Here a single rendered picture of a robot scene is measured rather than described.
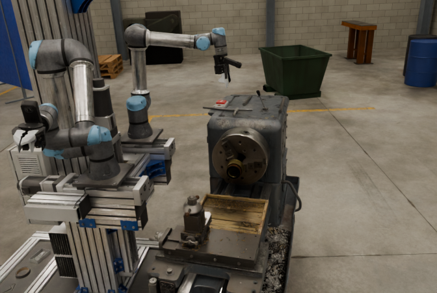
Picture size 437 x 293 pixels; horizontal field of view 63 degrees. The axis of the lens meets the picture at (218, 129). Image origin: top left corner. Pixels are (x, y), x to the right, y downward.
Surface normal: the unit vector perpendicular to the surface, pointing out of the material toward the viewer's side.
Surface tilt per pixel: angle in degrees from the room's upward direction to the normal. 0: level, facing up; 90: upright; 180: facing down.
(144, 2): 90
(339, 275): 0
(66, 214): 90
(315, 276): 0
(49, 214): 90
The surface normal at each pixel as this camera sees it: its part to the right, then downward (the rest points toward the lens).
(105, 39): -0.01, 0.37
